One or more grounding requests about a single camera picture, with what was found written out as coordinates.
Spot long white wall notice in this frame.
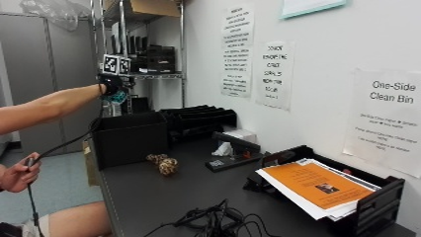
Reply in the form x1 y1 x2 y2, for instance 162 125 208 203
220 4 258 99

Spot narrow white wall notice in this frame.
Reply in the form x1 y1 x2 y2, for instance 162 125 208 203
256 39 296 112

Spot teal framed whiteboard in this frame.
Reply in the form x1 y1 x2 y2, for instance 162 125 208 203
279 0 350 20

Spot white folded paper piece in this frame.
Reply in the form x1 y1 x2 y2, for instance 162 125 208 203
211 140 235 157

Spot white marker cube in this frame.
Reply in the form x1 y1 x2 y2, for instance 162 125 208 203
102 53 134 76

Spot flat brown cardboard piece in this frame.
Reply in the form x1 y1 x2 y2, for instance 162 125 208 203
82 137 102 188

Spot black paper tray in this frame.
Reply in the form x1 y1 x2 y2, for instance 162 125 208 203
243 144 407 237

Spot tangled black cables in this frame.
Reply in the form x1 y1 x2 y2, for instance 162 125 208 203
144 197 283 237

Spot stack of white papers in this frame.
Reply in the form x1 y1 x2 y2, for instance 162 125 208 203
255 157 383 222

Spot brown cardboard box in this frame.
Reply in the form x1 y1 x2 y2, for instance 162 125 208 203
103 0 182 25

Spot clear plastic bag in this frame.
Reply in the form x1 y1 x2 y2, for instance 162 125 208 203
19 0 92 32

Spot black glove cable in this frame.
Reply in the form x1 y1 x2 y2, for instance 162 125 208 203
26 96 107 237

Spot metal wire shelf rack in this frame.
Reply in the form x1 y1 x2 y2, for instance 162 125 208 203
88 0 190 117

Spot black binders on shelf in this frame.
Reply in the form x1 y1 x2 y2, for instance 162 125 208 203
110 22 178 75

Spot large white wall notice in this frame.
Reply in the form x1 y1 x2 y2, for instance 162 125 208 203
343 67 421 179

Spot orange paper sheet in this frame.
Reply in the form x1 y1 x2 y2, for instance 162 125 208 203
263 161 376 211

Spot grey metal cabinet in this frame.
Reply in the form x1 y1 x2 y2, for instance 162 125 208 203
0 12 104 156

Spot small white box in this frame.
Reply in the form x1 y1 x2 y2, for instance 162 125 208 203
223 128 260 146

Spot the person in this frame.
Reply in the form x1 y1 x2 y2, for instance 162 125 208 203
20 200 114 237

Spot black open storage bin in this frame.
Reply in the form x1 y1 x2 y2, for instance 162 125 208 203
91 111 171 171

